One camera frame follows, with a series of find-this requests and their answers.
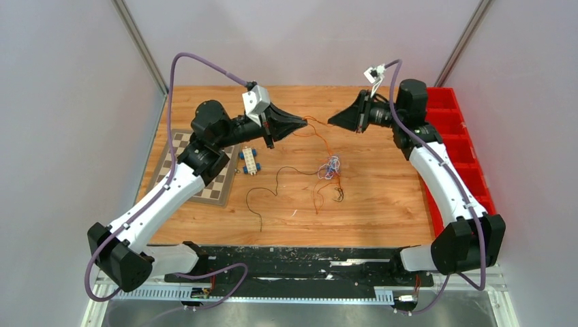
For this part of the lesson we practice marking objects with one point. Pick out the corner aluminium post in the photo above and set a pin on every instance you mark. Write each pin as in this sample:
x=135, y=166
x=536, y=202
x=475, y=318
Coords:
x=134, y=32
x=474, y=22

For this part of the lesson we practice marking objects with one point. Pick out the white blue toy car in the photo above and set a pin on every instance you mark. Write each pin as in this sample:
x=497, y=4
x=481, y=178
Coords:
x=251, y=166

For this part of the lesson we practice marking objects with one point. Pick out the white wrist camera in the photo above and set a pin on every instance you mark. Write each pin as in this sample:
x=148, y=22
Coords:
x=375, y=76
x=256, y=101

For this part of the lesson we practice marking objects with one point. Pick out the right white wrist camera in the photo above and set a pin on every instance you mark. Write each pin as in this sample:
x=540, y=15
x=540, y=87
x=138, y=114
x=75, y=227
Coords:
x=375, y=76

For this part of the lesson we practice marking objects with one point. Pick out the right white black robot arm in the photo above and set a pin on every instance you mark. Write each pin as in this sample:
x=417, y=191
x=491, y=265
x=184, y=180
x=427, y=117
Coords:
x=471, y=237

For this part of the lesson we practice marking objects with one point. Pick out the left corner aluminium post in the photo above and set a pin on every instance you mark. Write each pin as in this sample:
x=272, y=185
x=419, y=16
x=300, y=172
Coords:
x=134, y=32

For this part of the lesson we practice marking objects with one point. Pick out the folding wooden chessboard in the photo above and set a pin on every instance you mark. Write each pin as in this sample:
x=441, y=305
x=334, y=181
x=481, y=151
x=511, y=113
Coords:
x=195, y=167

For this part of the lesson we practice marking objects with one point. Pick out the aluminium frame rail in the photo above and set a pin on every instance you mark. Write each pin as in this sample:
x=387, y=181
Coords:
x=174, y=301

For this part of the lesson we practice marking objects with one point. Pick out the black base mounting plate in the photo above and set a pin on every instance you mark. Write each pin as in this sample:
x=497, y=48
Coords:
x=305, y=272

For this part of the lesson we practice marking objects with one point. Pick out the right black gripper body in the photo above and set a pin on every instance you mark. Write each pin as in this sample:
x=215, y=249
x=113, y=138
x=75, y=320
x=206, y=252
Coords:
x=378, y=113

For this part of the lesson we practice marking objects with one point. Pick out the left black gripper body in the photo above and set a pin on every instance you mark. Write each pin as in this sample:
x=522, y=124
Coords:
x=246, y=129

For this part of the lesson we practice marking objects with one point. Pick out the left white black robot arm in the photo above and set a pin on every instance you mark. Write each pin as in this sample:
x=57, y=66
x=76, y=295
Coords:
x=121, y=250

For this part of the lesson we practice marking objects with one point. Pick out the right corner aluminium post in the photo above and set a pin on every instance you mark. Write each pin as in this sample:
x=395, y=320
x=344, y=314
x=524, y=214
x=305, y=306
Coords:
x=474, y=22

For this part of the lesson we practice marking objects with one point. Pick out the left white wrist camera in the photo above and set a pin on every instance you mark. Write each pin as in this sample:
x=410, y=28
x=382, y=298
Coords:
x=256, y=101

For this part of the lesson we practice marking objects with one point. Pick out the red plastic bin row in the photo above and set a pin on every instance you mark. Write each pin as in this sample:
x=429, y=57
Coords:
x=443, y=112

